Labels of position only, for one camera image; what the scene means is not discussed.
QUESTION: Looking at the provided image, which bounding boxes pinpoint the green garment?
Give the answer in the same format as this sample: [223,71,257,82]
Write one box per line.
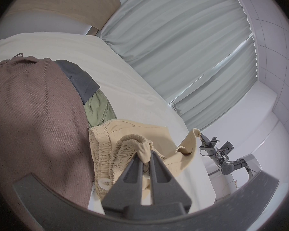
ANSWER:
[84,90,118,128]

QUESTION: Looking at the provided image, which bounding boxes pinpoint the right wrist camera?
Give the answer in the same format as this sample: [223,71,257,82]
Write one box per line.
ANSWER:
[218,141,234,154]

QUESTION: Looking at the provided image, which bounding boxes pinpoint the pale green curtain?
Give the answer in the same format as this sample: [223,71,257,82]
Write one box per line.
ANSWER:
[170,36,259,130]
[100,0,254,103]

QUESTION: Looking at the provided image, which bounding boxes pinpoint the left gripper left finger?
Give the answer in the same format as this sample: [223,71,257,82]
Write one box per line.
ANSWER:
[101,153,145,210]

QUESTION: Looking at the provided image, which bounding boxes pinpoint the bed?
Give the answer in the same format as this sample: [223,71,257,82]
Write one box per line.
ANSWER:
[0,0,217,216]

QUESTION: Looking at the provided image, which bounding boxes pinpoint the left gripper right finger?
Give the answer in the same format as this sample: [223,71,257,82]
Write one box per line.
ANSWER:
[149,151,192,213]

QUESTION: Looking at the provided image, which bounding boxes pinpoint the tan shorts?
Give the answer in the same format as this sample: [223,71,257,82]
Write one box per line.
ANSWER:
[88,119,202,207]

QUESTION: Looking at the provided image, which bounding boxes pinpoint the black garment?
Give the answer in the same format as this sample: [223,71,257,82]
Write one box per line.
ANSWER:
[54,59,101,105]

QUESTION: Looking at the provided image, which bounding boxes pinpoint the brown garment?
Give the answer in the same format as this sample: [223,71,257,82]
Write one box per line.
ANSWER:
[0,53,98,228]

